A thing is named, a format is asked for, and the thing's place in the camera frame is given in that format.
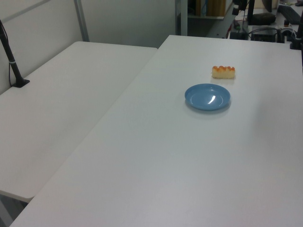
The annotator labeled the yellow bread with orange topping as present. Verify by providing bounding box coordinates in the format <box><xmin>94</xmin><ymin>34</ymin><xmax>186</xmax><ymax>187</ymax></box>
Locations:
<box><xmin>211</xmin><ymin>65</ymin><xmax>237</xmax><ymax>80</ymax></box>

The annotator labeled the blue round plate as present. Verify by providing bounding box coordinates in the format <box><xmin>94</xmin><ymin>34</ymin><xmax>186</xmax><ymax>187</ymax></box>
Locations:
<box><xmin>184</xmin><ymin>83</ymin><xmax>231</xmax><ymax>112</ymax></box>

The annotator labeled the small black box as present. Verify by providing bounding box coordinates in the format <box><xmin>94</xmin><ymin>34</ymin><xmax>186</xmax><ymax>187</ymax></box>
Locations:
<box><xmin>229</xmin><ymin>29</ymin><xmax>248</xmax><ymax>40</ymax></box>

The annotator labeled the wooden shelf box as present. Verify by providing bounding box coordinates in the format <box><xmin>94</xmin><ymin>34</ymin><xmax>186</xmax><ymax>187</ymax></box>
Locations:
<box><xmin>195</xmin><ymin>0</ymin><xmax>234</xmax><ymax>17</ymax></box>

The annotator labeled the black controller box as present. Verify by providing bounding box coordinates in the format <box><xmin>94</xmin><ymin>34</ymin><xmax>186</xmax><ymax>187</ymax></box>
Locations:
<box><xmin>250</xmin><ymin>26</ymin><xmax>285</xmax><ymax>44</ymax></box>

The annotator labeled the dark hanging equipment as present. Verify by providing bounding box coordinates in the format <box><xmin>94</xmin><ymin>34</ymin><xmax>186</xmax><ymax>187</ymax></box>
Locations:
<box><xmin>232</xmin><ymin>0</ymin><xmax>248</xmax><ymax>16</ymax></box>

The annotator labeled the black monitor stand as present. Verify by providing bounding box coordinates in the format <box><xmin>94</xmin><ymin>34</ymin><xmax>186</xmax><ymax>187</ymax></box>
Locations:
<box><xmin>247</xmin><ymin>0</ymin><xmax>277</xmax><ymax>26</ymax></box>

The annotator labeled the black keyboard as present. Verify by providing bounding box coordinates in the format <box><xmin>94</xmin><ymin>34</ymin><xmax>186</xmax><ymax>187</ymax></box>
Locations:
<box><xmin>276</xmin><ymin>4</ymin><xmax>302</xmax><ymax>24</ymax></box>

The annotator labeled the dark grey cabinet post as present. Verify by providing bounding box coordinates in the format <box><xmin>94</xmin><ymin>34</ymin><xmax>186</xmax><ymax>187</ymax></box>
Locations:
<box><xmin>175</xmin><ymin>0</ymin><xmax>189</xmax><ymax>36</ymax></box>

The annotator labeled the grey metal partition post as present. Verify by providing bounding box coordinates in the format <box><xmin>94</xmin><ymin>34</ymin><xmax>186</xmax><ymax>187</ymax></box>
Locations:
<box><xmin>73</xmin><ymin>0</ymin><xmax>90</xmax><ymax>43</ymax></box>

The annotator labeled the black camera pole with base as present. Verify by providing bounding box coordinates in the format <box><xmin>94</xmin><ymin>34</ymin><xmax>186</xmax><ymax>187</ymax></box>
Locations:
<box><xmin>0</xmin><ymin>18</ymin><xmax>31</xmax><ymax>89</ymax></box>

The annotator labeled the black clamp camera stand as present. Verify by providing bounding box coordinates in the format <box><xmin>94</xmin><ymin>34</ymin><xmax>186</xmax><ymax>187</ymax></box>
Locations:
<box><xmin>289</xmin><ymin>14</ymin><xmax>303</xmax><ymax>51</ymax></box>

